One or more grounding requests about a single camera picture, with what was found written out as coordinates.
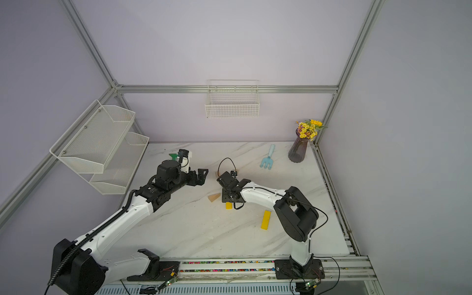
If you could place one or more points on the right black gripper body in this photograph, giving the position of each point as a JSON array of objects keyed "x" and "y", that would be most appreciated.
[{"x": 227, "y": 195}]

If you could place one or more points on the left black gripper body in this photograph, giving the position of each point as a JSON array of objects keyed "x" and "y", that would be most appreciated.
[{"x": 184, "y": 179}]

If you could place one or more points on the wooden triangle block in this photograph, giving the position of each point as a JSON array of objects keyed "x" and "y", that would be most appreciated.
[{"x": 214, "y": 197}]

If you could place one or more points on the light blue toy fork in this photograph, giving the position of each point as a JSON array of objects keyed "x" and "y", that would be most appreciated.
[{"x": 267, "y": 162}]

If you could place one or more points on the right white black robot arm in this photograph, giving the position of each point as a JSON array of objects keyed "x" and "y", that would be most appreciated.
[{"x": 296, "y": 214}]

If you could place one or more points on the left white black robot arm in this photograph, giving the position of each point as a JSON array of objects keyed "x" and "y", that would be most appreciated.
[{"x": 78, "y": 267}]

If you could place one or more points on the dark glass vase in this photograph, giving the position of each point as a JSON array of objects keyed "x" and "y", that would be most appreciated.
[{"x": 298, "y": 150}]

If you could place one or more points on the white two-tier mesh shelf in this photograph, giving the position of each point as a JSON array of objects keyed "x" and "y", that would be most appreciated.
[{"x": 102, "y": 149}]

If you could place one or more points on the yellow artificial flowers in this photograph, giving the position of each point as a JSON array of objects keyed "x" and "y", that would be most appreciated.
[{"x": 309, "y": 129}]

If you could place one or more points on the green rake wooden handle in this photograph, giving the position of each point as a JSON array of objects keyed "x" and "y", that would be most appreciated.
[{"x": 174, "y": 156}]

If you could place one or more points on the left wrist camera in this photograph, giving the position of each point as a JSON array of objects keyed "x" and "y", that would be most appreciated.
[{"x": 183, "y": 159}]

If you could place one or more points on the white wire wall basket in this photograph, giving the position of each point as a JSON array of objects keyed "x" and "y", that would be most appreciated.
[{"x": 232, "y": 99}]

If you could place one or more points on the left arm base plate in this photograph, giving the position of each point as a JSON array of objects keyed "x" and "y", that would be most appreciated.
[{"x": 158, "y": 271}]

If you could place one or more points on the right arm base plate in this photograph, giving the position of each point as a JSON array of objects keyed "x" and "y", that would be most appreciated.
[{"x": 298, "y": 269}]

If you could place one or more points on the aluminium front rail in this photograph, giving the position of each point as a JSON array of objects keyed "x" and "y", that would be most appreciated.
[{"x": 351, "y": 275}]

